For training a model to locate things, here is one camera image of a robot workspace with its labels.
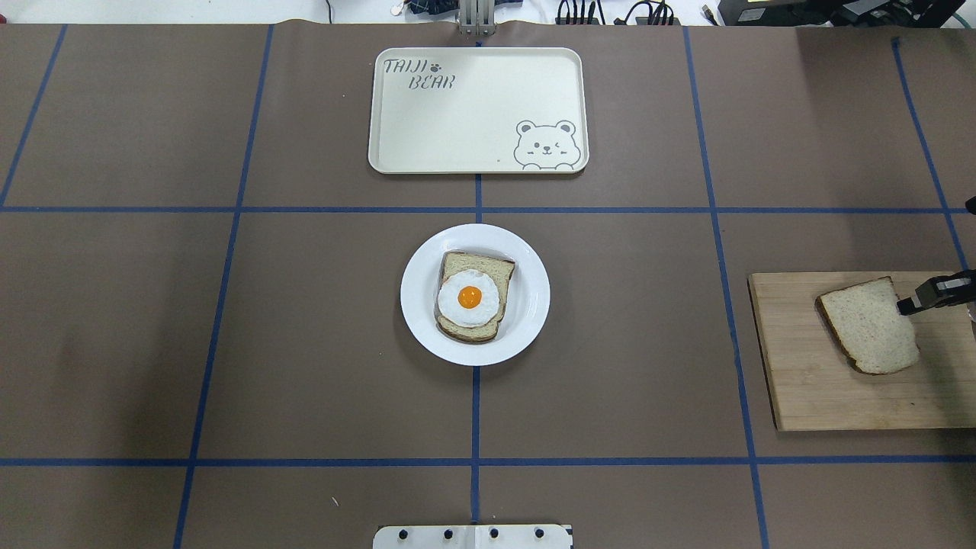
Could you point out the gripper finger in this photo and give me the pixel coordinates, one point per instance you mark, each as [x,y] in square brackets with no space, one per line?
[940,292]

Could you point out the bread slice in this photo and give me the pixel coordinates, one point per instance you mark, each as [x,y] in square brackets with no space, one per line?
[501,270]
[865,322]

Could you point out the white round plate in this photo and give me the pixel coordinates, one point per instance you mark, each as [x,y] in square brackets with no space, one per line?
[529,298]

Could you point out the bread slice under egg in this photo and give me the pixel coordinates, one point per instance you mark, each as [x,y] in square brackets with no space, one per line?
[501,270]

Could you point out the wooden cutting board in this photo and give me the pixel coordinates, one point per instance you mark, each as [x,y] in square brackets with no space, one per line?
[812,385]

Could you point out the black laptop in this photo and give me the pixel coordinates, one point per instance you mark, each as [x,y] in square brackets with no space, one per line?
[912,14]

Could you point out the fried egg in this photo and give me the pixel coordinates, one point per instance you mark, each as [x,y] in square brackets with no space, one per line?
[469,299]

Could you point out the cream bear tray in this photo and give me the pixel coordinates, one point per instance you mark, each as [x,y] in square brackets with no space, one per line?
[478,110]

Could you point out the aluminium frame post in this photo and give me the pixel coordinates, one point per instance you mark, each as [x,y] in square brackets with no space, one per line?
[476,17]

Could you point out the white camera pedestal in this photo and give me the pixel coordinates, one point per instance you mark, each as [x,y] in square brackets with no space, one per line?
[475,536]

